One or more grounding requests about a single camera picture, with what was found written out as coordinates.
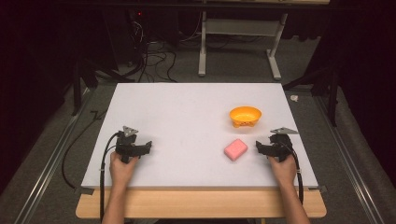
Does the metal floor rail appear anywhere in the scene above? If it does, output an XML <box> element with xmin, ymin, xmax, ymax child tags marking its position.
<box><xmin>12</xmin><ymin>88</ymin><xmax>94</xmax><ymax>224</ymax></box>
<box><xmin>312</xmin><ymin>94</ymin><xmax>386</xmax><ymax>224</ymax></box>

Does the pink soap bar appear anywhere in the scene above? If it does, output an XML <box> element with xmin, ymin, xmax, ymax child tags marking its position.
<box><xmin>223</xmin><ymin>138</ymin><xmax>249</xmax><ymax>161</ymax></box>

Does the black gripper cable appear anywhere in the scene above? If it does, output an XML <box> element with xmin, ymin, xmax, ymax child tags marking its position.
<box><xmin>61</xmin><ymin>132</ymin><xmax>121</xmax><ymax>222</ymax></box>
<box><xmin>281</xmin><ymin>141</ymin><xmax>304</xmax><ymax>205</ymax></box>

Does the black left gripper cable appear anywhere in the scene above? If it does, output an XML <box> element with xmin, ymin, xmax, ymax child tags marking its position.
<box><xmin>61</xmin><ymin>132</ymin><xmax>121</xmax><ymax>222</ymax></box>

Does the orange soap dish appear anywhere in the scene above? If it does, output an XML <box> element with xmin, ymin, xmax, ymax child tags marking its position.
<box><xmin>229</xmin><ymin>105</ymin><xmax>262</xmax><ymax>129</ymax></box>

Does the person's right hand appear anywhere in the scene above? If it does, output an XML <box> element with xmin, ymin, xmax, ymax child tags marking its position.
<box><xmin>268</xmin><ymin>153</ymin><xmax>298</xmax><ymax>188</ymax></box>

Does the tangle of black floor cables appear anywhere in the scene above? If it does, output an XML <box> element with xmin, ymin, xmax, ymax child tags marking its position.
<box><xmin>125</xmin><ymin>12</ymin><xmax>204</xmax><ymax>84</ymax></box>

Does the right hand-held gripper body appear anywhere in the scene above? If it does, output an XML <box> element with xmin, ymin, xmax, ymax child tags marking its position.
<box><xmin>261</xmin><ymin>126</ymin><xmax>299</xmax><ymax>162</ymax></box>

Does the wooden table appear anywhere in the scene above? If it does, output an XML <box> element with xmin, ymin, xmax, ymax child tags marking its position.
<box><xmin>75</xmin><ymin>186</ymin><xmax>328</xmax><ymax>219</ymax></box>

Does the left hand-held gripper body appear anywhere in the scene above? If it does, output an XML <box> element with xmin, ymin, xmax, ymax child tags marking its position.
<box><xmin>114</xmin><ymin>125</ymin><xmax>148</xmax><ymax>164</ymax></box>

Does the black metal stand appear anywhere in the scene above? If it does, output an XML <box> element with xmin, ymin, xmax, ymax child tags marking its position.
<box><xmin>72</xmin><ymin>57</ymin><xmax>135</xmax><ymax>117</ymax></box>
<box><xmin>282</xmin><ymin>66</ymin><xmax>340</xmax><ymax>128</ymax></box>

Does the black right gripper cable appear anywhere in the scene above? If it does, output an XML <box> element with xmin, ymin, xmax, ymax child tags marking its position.
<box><xmin>281</xmin><ymin>141</ymin><xmax>304</xmax><ymax>205</ymax></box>

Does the person's left hand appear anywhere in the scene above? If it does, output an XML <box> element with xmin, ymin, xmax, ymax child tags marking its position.
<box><xmin>108</xmin><ymin>151</ymin><xmax>140</xmax><ymax>189</ymax></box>

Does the white metal stand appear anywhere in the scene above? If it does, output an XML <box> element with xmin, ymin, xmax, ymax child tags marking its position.
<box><xmin>198</xmin><ymin>10</ymin><xmax>289</xmax><ymax>81</ymax></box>

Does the white board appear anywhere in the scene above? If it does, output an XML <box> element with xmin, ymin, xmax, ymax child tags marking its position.
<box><xmin>81</xmin><ymin>82</ymin><xmax>319</xmax><ymax>189</ymax></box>

